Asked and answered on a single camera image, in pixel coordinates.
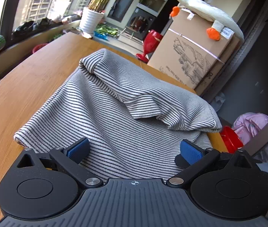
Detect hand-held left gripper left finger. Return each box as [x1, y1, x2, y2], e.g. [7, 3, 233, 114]
[17, 137, 104, 189]

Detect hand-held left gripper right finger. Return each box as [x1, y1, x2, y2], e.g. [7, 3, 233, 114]
[166, 139, 258, 188]

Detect grey striped knit garment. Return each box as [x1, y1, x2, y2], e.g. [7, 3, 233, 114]
[13, 48, 223, 180]

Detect red plastic container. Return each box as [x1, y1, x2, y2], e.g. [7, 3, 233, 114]
[220, 126, 244, 154]

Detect pink plastic bag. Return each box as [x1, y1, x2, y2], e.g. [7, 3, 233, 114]
[232, 113, 268, 162]

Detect large cardboard box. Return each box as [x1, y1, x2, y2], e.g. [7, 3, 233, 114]
[147, 7, 241, 90]

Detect red basin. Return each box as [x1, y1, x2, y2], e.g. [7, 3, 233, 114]
[32, 44, 49, 54]

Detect blue plastic bag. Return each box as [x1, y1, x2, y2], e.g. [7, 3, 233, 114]
[94, 32, 111, 42]

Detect red goblet-shaped stool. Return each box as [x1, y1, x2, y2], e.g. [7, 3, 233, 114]
[135, 30, 163, 63]

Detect green leafy vegetables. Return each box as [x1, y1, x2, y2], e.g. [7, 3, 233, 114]
[95, 24, 120, 38]

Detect white ribbed plant pot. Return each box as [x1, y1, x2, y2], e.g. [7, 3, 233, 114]
[79, 7, 105, 35]

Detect black shoes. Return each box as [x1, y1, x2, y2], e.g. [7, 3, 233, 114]
[12, 18, 52, 38]

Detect dark front-load washing machine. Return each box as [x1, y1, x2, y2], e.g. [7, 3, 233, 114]
[126, 3, 159, 40]

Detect white plush goose toy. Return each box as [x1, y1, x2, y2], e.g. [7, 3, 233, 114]
[169, 0, 245, 41]

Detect dark window frame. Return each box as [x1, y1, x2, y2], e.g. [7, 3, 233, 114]
[0, 0, 82, 64]

